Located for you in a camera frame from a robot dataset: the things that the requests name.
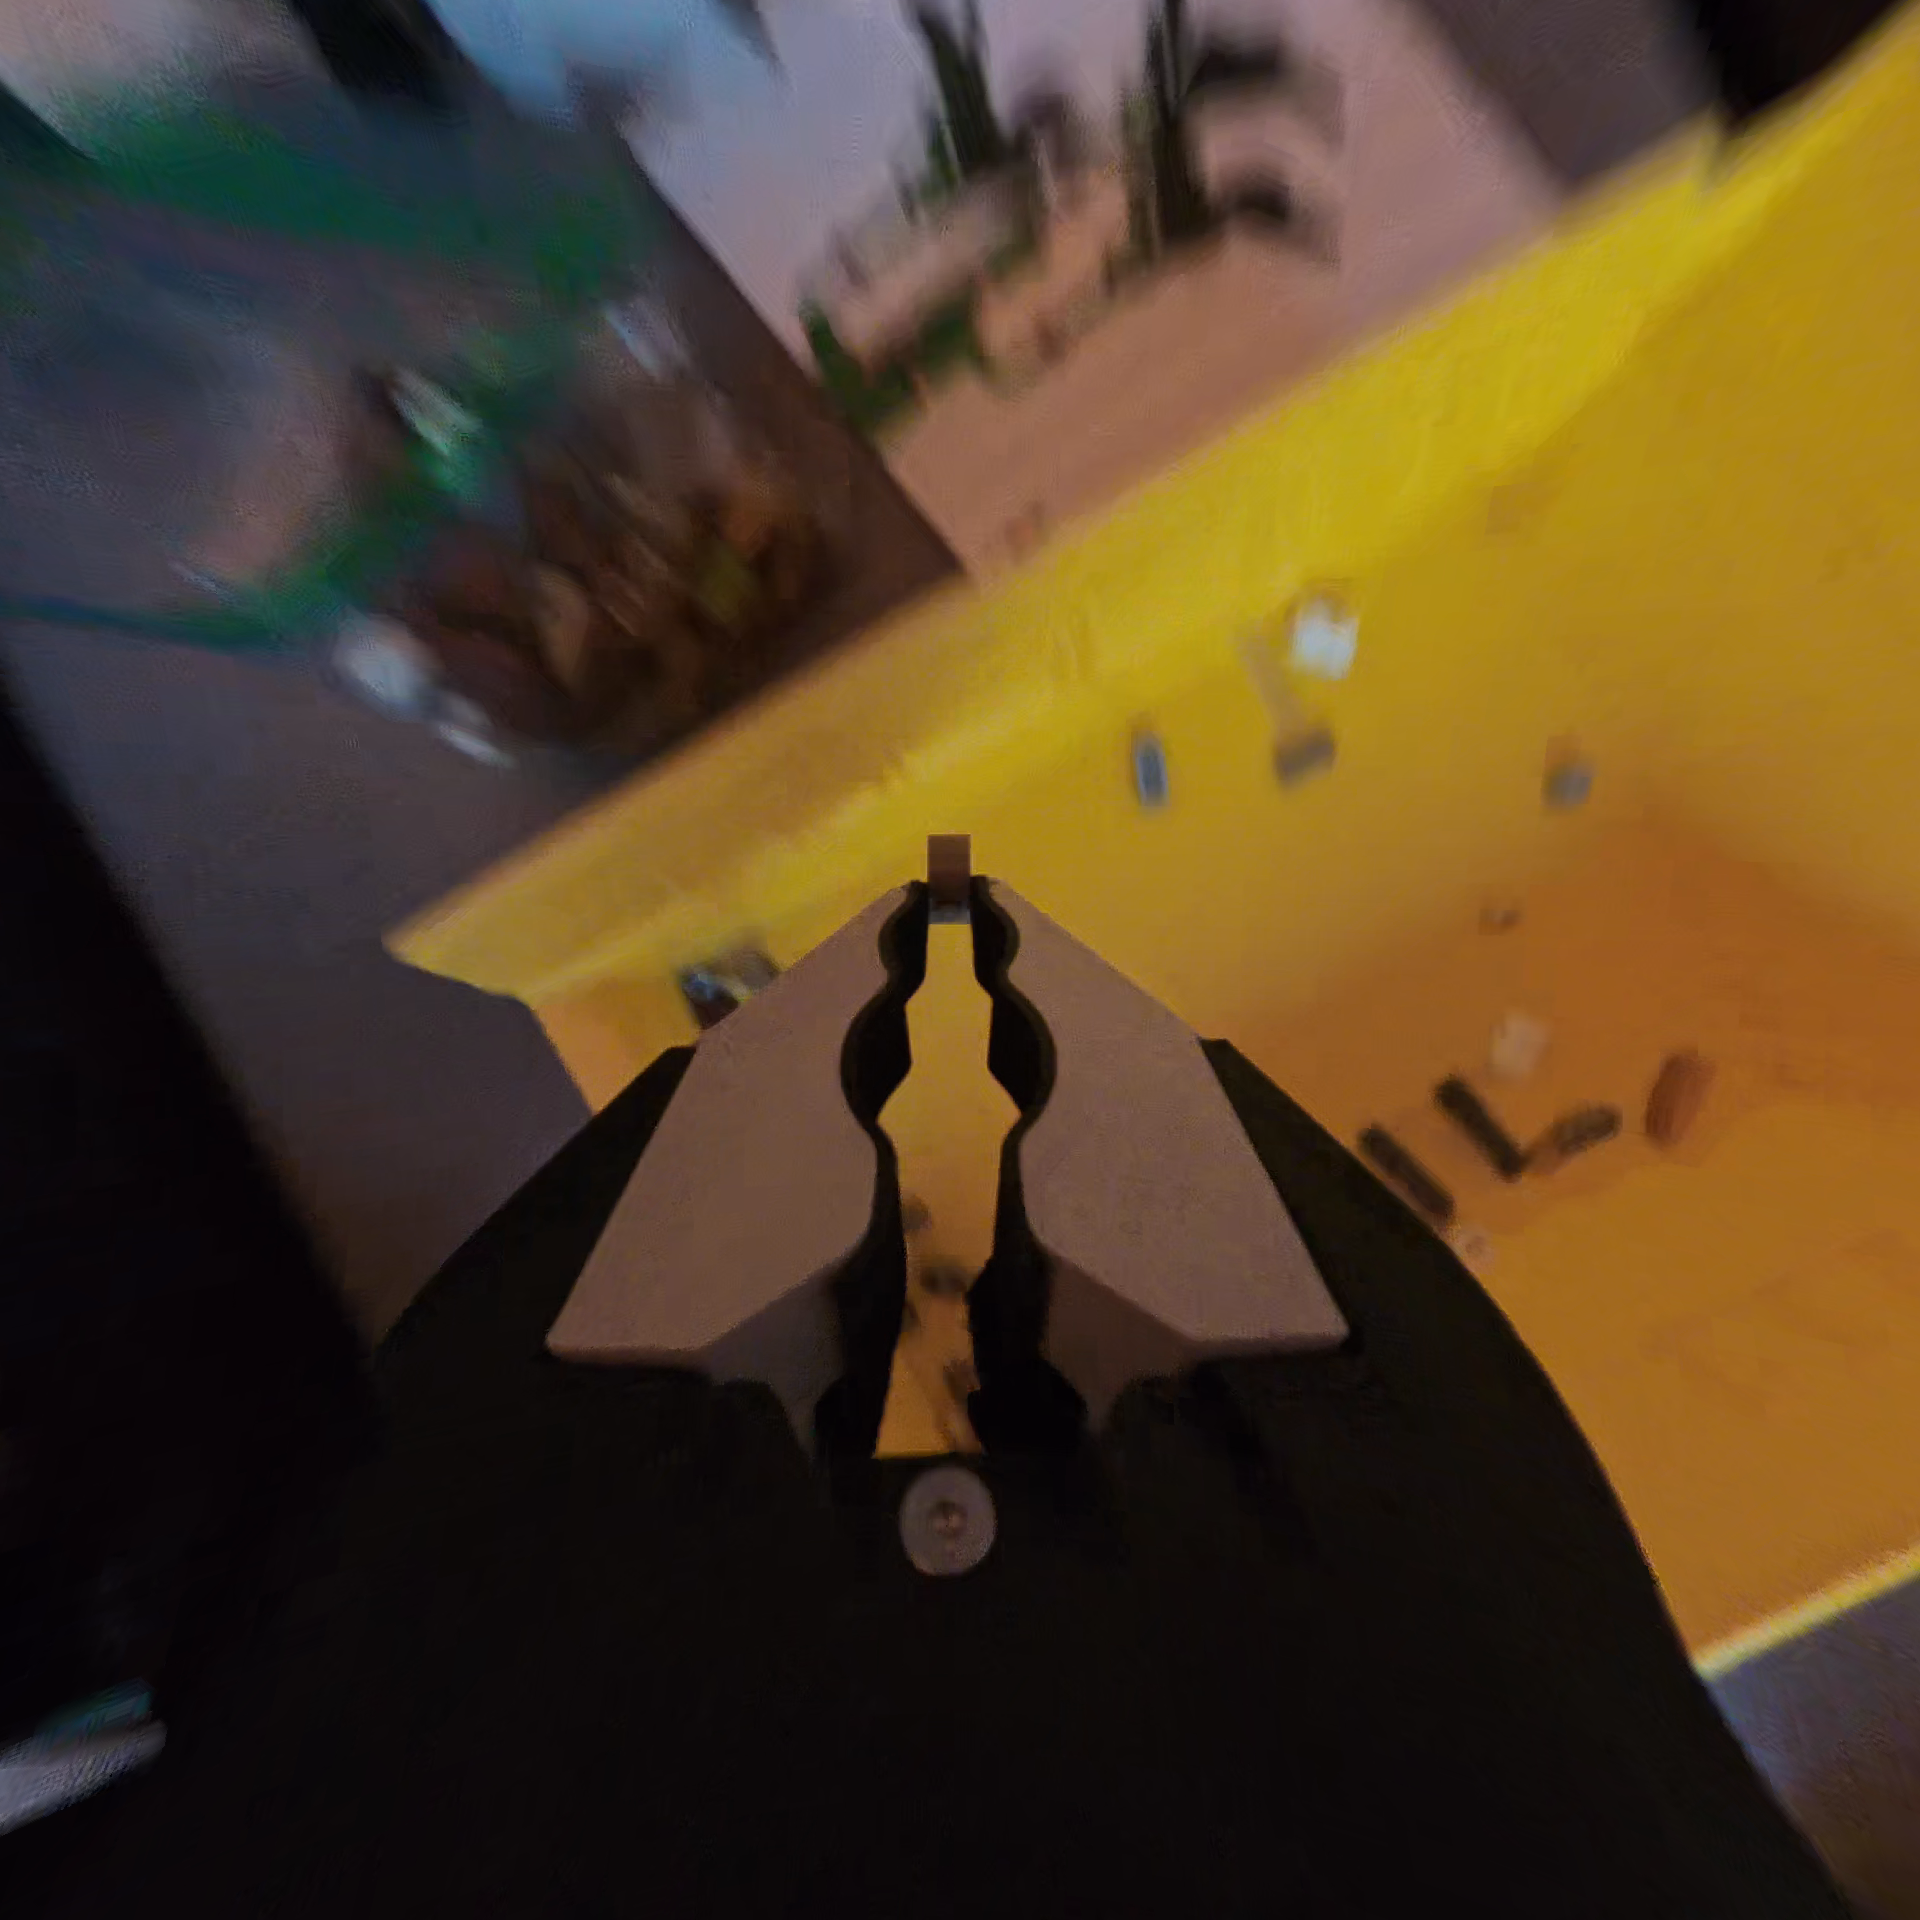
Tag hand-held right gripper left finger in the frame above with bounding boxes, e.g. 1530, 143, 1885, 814
545, 882, 933, 1455

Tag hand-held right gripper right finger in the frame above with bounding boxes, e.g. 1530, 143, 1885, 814
970, 882, 1350, 1455

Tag small toy bricks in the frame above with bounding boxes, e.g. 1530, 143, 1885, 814
677, 896, 1718, 1433

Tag yellow plastic bin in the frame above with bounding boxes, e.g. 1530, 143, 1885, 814
386, 0, 1920, 1676

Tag clear zip bag green seal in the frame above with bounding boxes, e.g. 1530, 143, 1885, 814
0, 105, 918, 774

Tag grey desk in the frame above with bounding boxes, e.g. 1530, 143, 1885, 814
0, 0, 1920, 1920

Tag clear long toy plate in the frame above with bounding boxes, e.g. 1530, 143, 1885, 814
1237, 630, 1300, 743

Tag pile of mixed toy bricks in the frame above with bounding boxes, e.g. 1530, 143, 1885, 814
341, 365, 843, 764

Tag toy instruction booklet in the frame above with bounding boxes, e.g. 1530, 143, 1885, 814
632, 0, 1569, 577

